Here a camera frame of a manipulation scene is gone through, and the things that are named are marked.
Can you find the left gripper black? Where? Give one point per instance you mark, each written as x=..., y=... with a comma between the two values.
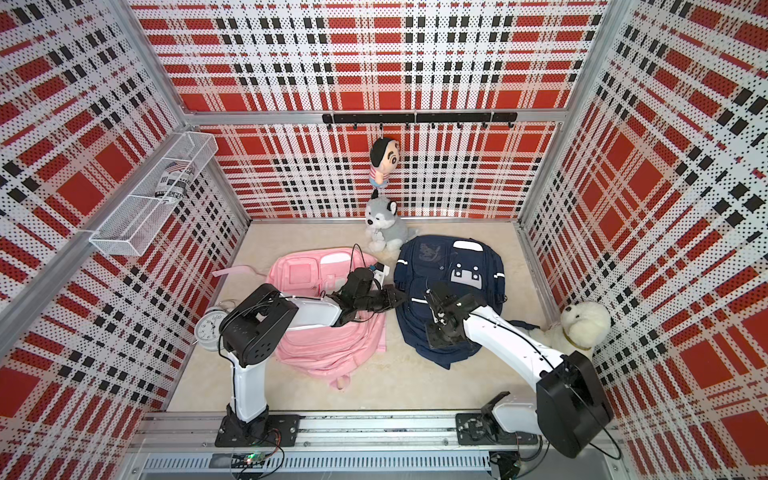
x=389, y=297

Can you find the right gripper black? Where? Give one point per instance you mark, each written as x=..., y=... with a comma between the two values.
x=435, y=341

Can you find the navy blue backpack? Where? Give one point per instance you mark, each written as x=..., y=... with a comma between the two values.
x=467, y=266

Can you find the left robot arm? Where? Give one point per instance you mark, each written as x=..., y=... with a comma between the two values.
x=250, y=333

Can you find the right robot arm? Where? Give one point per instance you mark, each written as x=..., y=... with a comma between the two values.
x=571, y=407

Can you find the pink backpack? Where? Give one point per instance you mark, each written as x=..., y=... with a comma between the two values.
x=327, y=353

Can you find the grey husky plush toy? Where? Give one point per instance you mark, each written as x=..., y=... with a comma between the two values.
x=385, y=228

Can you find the white fluffy plush dog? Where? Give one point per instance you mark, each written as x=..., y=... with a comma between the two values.
x=581, y=328

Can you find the black-haired hanging doll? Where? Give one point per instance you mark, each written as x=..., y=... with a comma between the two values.
x=384, y=157

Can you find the white alarm clock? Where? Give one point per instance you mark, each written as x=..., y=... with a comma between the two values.
x=206, y=330

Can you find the green circuit board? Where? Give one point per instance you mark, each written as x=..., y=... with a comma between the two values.
x=245, y=461

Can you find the striped can in basket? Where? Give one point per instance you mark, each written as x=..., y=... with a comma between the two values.
x=173, y=182

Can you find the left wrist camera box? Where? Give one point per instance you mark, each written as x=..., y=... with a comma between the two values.
x=380, y=272

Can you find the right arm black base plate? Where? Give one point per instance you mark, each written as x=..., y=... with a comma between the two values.
x=495, y=429

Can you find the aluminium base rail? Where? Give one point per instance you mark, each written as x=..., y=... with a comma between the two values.
x=397, y=430

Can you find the black wall hook rail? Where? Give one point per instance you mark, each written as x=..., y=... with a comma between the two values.
x=430, y=118

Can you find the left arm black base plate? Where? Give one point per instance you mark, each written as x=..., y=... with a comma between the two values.
x=264, y=429

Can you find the white wire mesh basket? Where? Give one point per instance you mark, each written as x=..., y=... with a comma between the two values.
x=133, y=225

